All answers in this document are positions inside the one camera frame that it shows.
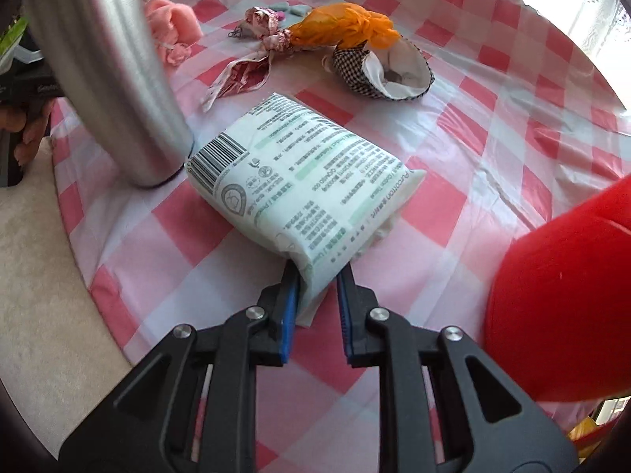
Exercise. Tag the pink cloth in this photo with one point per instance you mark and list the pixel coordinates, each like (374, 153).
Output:
(170, 22)

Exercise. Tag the white lace curtain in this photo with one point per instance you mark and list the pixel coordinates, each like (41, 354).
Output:
(606, 24)

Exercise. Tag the person's left hand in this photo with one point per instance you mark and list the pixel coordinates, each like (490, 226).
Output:
(27, 133)

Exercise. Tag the red white checkered tablecloth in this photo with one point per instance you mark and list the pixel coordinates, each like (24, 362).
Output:
(468, 133)

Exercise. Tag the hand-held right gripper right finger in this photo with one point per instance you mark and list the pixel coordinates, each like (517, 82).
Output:
(345, 315)

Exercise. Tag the orange mesh bag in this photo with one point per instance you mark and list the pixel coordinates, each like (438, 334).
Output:
(340, 24)

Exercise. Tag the white tissue pack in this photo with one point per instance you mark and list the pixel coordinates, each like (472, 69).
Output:
(296, 182)

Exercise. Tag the light blue plush toy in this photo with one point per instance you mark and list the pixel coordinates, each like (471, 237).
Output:
(287, 9)

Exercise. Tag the floral fabric ribbon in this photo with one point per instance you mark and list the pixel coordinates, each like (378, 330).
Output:
(259, 42)

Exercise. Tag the stainless steel tumbler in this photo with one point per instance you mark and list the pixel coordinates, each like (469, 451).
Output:
(98, 59)

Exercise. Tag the red plastic container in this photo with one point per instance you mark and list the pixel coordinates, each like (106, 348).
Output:
(567, 295)

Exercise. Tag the houndstooth fabric bowl cover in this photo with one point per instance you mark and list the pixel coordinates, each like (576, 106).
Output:
(352, 71)

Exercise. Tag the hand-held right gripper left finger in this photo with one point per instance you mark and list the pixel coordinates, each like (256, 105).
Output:
(288, 315)

